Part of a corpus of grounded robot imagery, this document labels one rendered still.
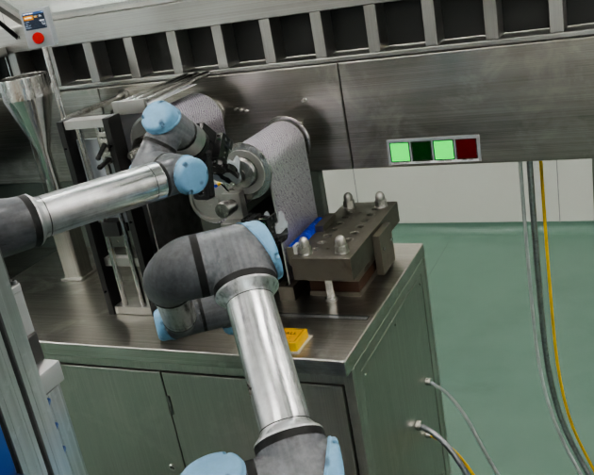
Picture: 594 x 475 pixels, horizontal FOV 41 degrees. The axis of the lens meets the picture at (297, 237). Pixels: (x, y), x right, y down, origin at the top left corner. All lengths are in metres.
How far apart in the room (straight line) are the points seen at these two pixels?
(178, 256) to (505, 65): 1.03
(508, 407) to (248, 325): 1.95
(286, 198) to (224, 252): 0.69
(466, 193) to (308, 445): 3.57
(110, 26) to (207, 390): 1.13
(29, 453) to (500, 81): 1.44
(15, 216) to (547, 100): 1.28
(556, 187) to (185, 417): 3.00
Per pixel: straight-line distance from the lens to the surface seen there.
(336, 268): 1.96
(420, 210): 4.82
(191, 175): 1.58
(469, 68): 2.09
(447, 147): 2.15
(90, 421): 2.31
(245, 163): 1.97
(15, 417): 1.11
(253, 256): 1.39
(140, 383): 2.12
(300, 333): 1.85
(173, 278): 1.41
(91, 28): 2.56
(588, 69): 2.05
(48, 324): 2.31
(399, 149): 2.18
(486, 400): 3.22
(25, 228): 1.45
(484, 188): 4.69
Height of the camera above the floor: 1.77
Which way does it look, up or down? 20 degrees down
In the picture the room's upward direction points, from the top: 10 degrees counter-clockwise
